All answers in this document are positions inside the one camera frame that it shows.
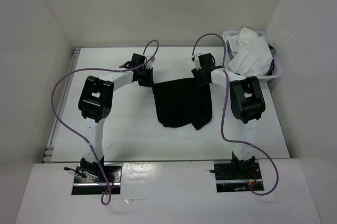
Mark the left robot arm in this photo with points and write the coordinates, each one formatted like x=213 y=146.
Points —
x=95 y=104

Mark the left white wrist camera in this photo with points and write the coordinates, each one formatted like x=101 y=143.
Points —
x=149 y=60

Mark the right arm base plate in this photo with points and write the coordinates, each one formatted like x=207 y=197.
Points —
x=229 y=179

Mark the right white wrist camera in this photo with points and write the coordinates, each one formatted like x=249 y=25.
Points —
x=195 y=59

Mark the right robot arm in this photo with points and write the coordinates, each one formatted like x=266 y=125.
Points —
x=243 y=93

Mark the black skirt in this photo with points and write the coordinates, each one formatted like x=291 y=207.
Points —
x=181 y=102

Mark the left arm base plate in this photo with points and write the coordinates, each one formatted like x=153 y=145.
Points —
x=86 y=184

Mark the white skirt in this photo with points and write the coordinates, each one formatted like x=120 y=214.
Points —
x=251 y=55

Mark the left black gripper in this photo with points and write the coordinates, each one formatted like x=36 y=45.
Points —
x=150 y=82

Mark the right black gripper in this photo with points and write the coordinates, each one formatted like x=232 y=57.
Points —
x=196 y=74

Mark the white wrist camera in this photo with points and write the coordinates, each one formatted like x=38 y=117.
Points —
x=149 y=60
x=195 y=59

